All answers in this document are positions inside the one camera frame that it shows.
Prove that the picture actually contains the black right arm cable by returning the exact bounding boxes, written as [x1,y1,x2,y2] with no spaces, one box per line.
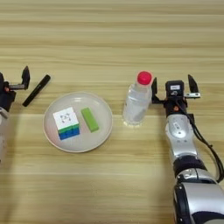
[176,98,224,184]

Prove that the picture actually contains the colourful puzzle cube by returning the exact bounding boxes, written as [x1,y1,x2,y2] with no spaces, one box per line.
[52,107,81,141]

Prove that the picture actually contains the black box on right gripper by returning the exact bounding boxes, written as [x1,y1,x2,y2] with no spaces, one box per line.
[164,80,186,98]

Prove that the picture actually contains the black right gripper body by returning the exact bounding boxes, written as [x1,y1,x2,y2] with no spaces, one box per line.
[158,92,201,117]

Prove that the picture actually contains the round beige plate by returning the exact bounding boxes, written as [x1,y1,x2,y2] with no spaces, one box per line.
[43,91,114,153]

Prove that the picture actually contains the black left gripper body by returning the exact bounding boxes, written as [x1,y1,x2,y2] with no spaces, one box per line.
[0,73,30,112]

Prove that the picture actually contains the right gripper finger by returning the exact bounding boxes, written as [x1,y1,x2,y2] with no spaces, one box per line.
[187,73,200,95]
[150,77,161,105]

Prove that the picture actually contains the clear bottle with red cap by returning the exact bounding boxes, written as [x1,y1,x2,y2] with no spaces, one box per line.
[122,70,154,127]

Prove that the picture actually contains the green rectangular block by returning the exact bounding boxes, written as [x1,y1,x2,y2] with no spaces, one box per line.
[80,107,100,133]

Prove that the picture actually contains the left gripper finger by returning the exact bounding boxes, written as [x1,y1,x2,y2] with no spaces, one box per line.
[21,66,31,85]

